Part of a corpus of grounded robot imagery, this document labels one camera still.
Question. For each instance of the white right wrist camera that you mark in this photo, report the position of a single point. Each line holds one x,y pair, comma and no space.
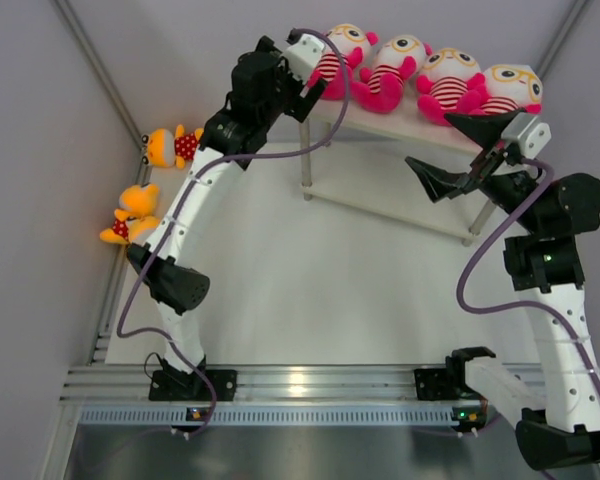
529,133

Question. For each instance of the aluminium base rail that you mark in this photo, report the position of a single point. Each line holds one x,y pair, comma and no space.
265,384

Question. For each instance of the white slotted cable duct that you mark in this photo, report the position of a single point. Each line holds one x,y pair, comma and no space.
255,415

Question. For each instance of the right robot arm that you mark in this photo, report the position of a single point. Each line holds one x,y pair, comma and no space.
544,216

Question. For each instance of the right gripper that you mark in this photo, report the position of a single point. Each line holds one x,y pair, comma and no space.
484,130

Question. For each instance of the pink panda plush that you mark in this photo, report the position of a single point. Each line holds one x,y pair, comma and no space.
354,45
503,88
380,87
445,77

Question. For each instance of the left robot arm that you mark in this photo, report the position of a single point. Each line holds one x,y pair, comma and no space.
265,84

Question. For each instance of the aluminium left frame rail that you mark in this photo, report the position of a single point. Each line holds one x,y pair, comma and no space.
113,288

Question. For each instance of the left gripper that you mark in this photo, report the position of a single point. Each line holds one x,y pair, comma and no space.
297,106

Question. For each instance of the white two-tier shelf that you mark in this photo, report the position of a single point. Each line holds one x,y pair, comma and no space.
366,169

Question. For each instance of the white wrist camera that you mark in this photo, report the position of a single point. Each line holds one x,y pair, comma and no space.
529,133
303,54

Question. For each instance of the orange plush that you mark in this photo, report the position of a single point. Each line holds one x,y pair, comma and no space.
164,149
135,215

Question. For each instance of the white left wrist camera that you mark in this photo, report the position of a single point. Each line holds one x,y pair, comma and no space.
303,54

